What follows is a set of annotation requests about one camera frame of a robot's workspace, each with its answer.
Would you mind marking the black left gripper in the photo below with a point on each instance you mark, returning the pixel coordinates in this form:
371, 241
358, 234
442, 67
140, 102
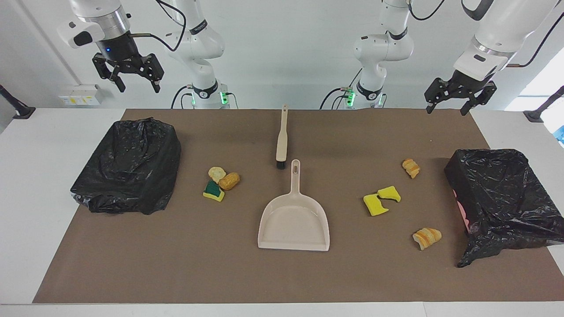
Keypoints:
467, 86

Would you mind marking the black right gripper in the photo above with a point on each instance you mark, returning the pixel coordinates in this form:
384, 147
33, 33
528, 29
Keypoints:
119, 48

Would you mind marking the small striped croissant piece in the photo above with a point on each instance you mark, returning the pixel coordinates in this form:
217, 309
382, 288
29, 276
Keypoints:
411, 167

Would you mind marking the small yellow sponge piece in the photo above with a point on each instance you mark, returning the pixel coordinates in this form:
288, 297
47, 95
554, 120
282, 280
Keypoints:
390, 193

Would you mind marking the pale bread chunk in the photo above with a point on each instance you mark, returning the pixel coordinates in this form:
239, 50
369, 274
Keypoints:
216, 173

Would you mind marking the green and yellow sponge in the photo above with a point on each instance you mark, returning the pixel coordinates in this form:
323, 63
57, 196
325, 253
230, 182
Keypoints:
213, 190

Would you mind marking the large yellow sponge piece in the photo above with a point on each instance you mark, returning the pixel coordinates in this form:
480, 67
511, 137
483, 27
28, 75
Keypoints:
375, 205

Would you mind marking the brown round bread roll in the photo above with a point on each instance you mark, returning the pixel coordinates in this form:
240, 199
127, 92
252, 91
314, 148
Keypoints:
229, 181

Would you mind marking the large striped croissant piece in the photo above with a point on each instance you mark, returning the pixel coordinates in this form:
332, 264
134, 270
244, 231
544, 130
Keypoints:
426, 238

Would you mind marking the beige brush with black bristles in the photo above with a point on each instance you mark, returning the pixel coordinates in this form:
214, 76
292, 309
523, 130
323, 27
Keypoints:
282, 141

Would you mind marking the beige plastic dustpan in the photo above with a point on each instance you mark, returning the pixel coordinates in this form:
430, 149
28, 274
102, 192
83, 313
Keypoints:
293, 220

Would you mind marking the pink bin with black bag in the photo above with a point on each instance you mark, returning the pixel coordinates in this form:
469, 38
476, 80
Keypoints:
502, 198

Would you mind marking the blue object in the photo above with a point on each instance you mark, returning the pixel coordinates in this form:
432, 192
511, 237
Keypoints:
561, 134

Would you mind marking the brown table mat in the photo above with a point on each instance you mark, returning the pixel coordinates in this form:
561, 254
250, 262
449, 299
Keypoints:
282, 273

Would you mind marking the white wall socket box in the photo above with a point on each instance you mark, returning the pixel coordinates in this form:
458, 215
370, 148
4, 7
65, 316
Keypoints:
79, 95

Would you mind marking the black camera stand foot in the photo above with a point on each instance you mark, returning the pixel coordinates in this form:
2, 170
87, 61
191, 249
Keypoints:
535, 115
20, 110

